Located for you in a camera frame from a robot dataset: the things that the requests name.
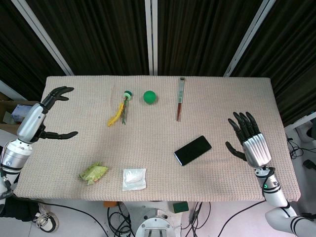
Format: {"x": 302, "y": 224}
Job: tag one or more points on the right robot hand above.
{"x": 255, "y": 150}

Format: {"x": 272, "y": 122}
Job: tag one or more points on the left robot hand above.
{"x": 32, "y": 123}

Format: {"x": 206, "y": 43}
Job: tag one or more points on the black smartphone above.
{"x": 193, "y": 150}

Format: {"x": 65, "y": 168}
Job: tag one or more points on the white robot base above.
{"x": 154, "y": 222}

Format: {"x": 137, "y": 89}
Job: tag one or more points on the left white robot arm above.
{"x": 11, "y": 160}

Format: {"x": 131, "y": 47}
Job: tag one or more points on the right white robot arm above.
{"x": 276, "y": 195}

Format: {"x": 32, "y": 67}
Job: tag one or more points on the blue tissue pack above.
{"x": 21, "y": 111}

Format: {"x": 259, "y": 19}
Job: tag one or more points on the cardboard box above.
{"x": 10, "y": 113}

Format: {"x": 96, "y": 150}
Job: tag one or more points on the green snack packet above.
{"x": 93, "y": 173}

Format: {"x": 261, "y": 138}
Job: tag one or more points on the green yellow feather shuttlecock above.
{"x": 121, "y": 111}

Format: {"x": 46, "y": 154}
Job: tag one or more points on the wrapped red chopsticks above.
{"x": 180, "y": 98}

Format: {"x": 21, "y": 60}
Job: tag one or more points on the green block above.
{"x": 180, "y": 207}

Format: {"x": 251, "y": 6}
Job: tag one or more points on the black white sneaker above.
{"x": 47, "y": 218}

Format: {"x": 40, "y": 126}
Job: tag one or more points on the beige woven table cloth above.
{"x": 158, "y": 138}

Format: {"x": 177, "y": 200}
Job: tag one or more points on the orange block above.
{"x": 110, "y": 204}

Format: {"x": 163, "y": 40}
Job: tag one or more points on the white plastic sachet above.
{"x": 134, "y": 179}

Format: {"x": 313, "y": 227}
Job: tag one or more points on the green ball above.
{"x": 149, "y": 97}

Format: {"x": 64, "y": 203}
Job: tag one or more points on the white metal post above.
{"x": 151, "y": 37}
{"x": 249, "y": 37}
{"x": 45, "y": 37}

